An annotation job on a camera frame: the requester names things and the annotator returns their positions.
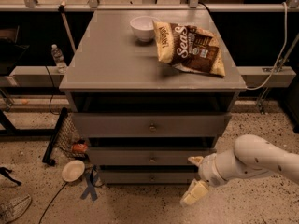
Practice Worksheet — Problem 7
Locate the clear plastic water bottle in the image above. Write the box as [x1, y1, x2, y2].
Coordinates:
[51, 44, 67, 74]

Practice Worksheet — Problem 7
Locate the white bowl on cabinet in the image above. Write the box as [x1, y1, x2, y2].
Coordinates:
[130, 16, 159, 42]

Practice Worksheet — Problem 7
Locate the grey drawer cabinet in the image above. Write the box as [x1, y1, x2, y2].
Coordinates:
[60, 9, 246, 174]

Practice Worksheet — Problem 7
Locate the grey top drawer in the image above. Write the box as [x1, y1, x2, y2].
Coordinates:
[72, 113, 231, 138]

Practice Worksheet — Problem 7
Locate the white cable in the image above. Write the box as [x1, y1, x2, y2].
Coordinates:
[245, 1, 289, 91]

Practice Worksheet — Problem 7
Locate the black mesh basket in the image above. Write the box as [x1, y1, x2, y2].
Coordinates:
[42, 107, 85, 166]

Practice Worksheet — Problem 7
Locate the grey drawer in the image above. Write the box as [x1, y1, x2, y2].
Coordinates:
[99, 171, 199, 185]
[72, 113, 231, 138]
[87, 147, 216, 166]

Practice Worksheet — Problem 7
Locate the black clamp on floor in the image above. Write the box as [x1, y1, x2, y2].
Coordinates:
[0, 167, 21, 186]

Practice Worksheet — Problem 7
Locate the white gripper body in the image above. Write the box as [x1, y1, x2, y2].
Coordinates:
[198, 153, 227, 187]

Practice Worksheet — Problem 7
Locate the grey sneaker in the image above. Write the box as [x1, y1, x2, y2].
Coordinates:
[0, 194, 32, 224]

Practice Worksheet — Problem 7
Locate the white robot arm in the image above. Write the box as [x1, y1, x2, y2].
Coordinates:
[180, 134, 299, 206]

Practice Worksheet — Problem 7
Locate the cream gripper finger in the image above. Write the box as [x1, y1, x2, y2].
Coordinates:
[180, 179, 209, 207]
[188, 156, 204, 167]

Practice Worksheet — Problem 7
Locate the grey bottom drawer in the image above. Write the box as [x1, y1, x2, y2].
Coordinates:
[99, 171, 199, 185]

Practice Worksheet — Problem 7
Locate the white stick with black tip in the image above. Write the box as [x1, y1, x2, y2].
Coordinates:
[58, 0, 76, 54]

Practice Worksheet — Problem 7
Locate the cream bowl on floor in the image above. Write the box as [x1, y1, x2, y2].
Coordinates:
[62, 160, 85, 182]

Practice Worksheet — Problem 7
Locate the grey middle drawer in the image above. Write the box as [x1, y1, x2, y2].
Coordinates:
[87, 147, 216, 166]

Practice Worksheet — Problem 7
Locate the black floor cable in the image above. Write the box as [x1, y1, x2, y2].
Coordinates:
[37, 181, 69, 224]

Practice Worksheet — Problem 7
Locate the brown yellow chip bag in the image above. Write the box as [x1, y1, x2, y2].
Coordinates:
[153, 21, 225, 77]

